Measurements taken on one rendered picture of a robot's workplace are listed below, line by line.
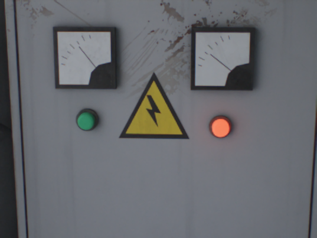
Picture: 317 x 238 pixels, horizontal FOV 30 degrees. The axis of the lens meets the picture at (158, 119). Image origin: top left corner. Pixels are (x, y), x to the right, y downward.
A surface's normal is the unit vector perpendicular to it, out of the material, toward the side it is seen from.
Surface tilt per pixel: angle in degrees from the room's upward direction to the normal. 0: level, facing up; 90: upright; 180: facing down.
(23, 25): 90
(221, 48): 90
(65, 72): 90
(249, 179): 90
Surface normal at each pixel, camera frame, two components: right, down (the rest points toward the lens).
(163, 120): -0.06, 0.23
